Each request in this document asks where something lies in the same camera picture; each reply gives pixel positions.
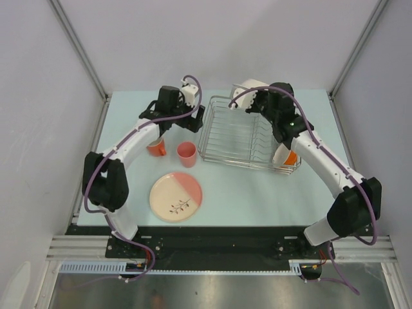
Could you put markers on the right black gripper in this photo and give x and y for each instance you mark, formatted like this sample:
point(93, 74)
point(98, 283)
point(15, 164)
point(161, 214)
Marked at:
point(253, 108)

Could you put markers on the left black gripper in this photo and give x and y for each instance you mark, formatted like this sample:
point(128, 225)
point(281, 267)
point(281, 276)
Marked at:
point(194, 124)

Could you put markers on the metal wire dish rack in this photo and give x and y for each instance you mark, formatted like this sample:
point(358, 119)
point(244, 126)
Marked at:
point(234, 137)

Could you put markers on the orange mug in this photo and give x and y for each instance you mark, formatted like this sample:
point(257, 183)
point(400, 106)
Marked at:
point(157, 148)

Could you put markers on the orange white bowl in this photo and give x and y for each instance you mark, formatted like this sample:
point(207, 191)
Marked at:
point(284, 156)

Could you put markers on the pink cream branch plate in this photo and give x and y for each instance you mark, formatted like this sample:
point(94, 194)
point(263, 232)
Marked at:
point(175, 197)

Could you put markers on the white deep plate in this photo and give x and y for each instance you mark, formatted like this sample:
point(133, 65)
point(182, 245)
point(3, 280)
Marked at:
point(249, 83)

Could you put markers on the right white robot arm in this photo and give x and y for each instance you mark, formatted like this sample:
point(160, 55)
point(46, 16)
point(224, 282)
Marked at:
point(357, 199)

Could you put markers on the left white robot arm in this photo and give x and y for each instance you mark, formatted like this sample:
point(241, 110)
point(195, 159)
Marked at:
point(104, 181)

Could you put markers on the pink plastic cup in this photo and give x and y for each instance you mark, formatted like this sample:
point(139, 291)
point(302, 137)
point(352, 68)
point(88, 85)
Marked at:
point(187, 154)

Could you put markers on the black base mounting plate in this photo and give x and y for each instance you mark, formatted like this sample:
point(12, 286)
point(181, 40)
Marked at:
point(228, 249)

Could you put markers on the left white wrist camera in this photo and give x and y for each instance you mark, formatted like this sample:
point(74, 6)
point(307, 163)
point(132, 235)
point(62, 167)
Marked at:
point(190, 92)

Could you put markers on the right aluminium frame post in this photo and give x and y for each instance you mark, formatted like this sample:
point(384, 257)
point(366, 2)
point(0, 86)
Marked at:
point(360, 44)

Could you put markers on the aluminium frame post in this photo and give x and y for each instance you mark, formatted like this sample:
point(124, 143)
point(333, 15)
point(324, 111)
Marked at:
point(360, 44)
point(75, 41)

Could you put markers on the aluminium front rail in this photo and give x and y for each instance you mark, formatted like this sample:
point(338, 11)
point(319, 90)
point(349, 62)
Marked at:
point(93, 248)

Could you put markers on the left aluminium frame post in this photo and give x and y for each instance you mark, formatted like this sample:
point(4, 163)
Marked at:
point(75, 41)

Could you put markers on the white slotted cable duct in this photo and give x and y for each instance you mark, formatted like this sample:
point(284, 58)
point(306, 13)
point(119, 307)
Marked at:
point(133, 269)

